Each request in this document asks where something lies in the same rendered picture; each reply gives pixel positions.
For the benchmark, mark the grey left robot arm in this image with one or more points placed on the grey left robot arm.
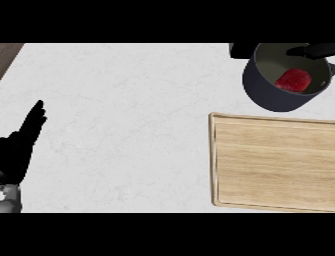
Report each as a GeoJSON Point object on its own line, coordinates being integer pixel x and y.
{"type": "Point", "coordinates": [8, 200]}

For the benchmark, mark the dark grey pot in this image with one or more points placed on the dark grey pot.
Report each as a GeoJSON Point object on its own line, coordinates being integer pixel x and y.
{"type": "Point", "coordinates": [268, 96]}

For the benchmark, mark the pale wooden cutting board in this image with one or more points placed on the pale wooden cutting board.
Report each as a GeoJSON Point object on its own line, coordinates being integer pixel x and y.
{"type": "Point", "coordinates": [283, 166]}

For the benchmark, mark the black block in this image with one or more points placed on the black block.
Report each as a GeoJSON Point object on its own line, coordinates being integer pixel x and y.
{"type": "Point", "coordinates": [240, 50]}

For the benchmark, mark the red fruit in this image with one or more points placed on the red fruit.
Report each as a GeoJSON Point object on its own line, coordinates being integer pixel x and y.
{"type": "Point", "coordinates": [295, 80]}

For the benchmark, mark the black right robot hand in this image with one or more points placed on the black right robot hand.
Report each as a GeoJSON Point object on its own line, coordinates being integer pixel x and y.
{"type": "Point", "coordinates": [330, 49]}

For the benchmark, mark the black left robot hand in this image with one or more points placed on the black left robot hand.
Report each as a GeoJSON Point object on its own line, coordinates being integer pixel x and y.
{"type": "Point", "coordinates": [16, 156]}

